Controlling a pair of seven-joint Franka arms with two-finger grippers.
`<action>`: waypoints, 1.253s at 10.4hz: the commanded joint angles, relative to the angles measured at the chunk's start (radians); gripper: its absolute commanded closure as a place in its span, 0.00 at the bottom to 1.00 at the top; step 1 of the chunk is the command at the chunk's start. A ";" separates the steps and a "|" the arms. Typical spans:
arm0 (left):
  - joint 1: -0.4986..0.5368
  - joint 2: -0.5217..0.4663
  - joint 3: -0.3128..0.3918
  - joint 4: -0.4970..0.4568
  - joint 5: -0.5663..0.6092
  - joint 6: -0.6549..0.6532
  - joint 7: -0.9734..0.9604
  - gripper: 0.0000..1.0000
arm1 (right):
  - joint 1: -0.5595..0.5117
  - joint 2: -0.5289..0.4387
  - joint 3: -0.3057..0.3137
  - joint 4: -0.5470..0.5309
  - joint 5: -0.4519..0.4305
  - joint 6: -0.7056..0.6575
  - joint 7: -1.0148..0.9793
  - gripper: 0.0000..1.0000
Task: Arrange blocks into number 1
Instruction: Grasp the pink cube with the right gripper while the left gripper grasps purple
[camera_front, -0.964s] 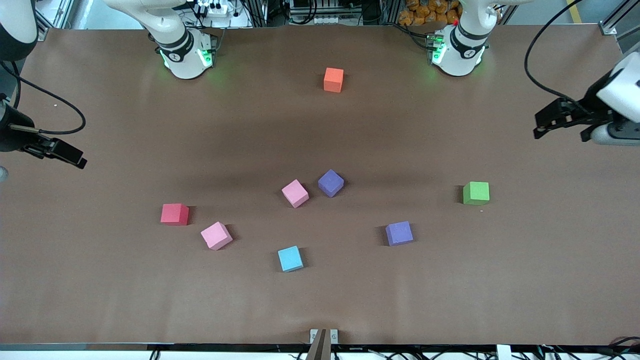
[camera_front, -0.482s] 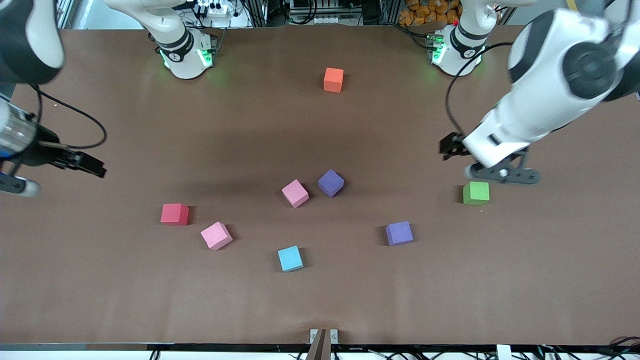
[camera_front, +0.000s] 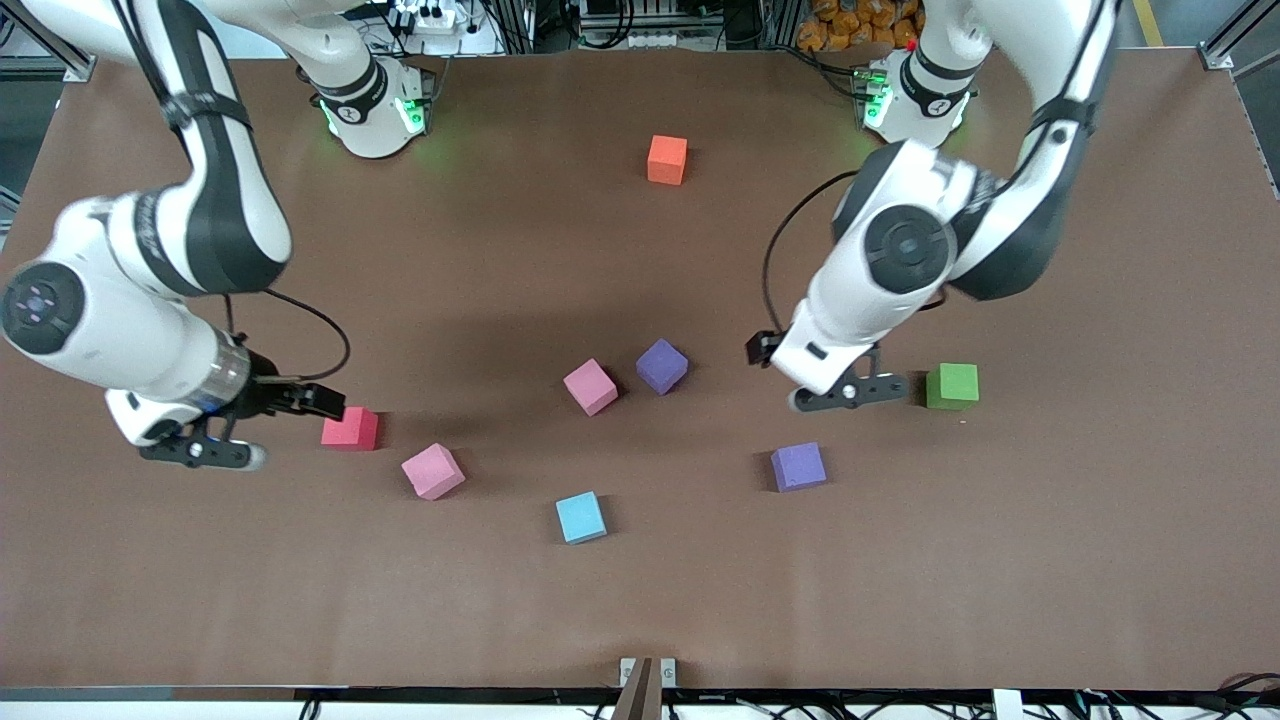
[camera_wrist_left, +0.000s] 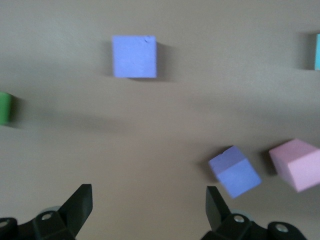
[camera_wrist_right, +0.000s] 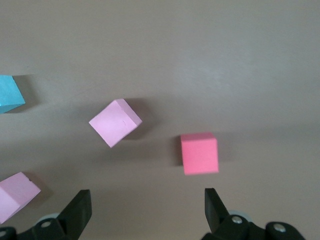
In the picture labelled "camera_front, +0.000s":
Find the aluminium frame profile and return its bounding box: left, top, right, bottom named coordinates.
left=0, top=0, right=98, bottom=83
left=1200, top=0, right=1280, bottom=76

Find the pink foam block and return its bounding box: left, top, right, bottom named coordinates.
left=562, top=358, right=620, bottom=417
left=401, top=443, right=467, bottom=501

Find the red foam block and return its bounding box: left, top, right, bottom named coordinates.
left=321, top=406, right=380, bottom=452

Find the silver metal bracket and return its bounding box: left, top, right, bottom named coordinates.
left=620, top=657, right=678, bottom=690

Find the orange foam block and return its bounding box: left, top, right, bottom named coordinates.
left=646, top=135, right=690, bottom=187

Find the brown post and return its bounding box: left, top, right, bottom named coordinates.
left=612, top=657, right=663, bottom=720

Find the purple foam block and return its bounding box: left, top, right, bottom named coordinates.
left=635, top=338, right=690, bottom=396
left=770, top=442, right=828, bottom=493

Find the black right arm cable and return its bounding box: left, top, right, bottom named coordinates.
left=222, top=288, right=352, bottom=385

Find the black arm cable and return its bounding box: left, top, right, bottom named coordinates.
left=762, top=170, right=861, bottom=341
left=222, top=288, right=352, bottom=385

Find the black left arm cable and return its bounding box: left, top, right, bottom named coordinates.
left=762, top=170, right=861, bottom=341

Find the orange snack bag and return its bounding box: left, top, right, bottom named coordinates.
left=797, top=0, right=921, bottom=53

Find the grey equipment rack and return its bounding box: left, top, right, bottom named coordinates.
left=580, top=0, right=691, bottom=51

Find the green foam block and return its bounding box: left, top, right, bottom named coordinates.
left=925, top=362, right=981, bottom=411

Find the blue foam block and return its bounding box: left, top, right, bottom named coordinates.
left=555, top=490, right=609, bottom=546

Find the white power strip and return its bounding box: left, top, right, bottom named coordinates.
left=393, top=3, right=459, bottom=33

